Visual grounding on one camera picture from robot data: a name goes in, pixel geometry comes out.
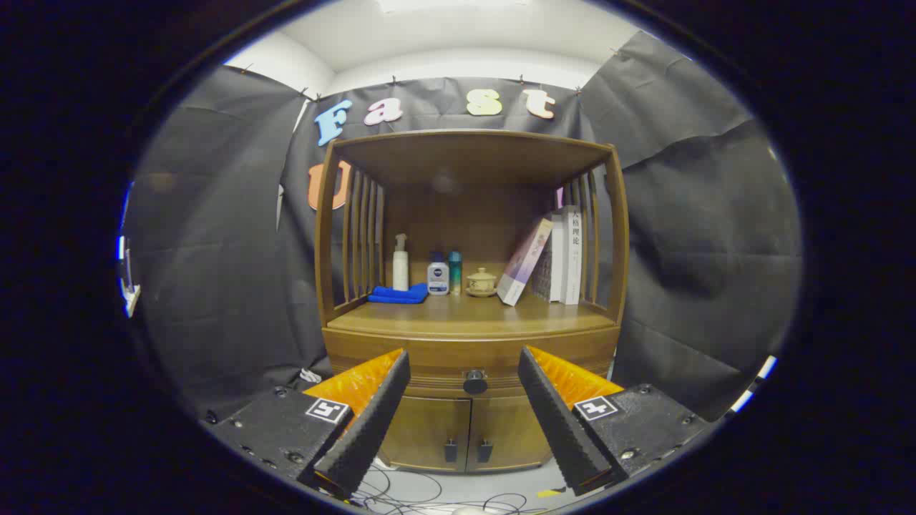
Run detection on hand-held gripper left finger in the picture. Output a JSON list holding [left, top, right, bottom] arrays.
[[208, 348, 412, 500]]

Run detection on white pump bottle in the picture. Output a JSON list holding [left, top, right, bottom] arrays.
[[391, 233, 410, 292]]

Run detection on beige lidded tea cup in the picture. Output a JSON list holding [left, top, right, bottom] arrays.
[[465, 267, 498, 298]]

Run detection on blue folded cloth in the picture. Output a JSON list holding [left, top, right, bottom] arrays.
[[367, 283, 429, 305]]

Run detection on white book black lettering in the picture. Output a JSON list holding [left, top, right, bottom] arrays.
[[560, 205, 583, 306]]

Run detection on wooden cabinet door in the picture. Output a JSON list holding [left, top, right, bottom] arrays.
[[378, 396, 473, 473], [467, 396, 552, 473]]

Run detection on purple white book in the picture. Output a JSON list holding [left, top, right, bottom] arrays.
[[496, 217, 555, 307]]

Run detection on wooden cabinet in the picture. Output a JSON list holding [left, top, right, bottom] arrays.
[[313, 129, 630, 474]]

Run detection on wooden countertop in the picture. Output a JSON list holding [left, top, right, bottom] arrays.
[[327, 290, 618, 337]]

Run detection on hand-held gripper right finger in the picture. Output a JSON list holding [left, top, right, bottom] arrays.
[[517, 346, 709, 496]]

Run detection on black backdrop cloth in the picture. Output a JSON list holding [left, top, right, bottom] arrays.
[[125, 32, 802, 423]]

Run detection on thin white book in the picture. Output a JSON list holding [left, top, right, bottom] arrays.
[[548, 212, 566, 303]]

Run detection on wooden drawer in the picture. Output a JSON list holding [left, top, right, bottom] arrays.
[[322, 325, 620, 398]]

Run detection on tangled black floor cables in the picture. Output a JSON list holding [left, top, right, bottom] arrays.
[[354, 461, 559, 515]]

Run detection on white blue-capped lotion bottle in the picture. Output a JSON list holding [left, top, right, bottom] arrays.
[[427, 252, 450, 296]]

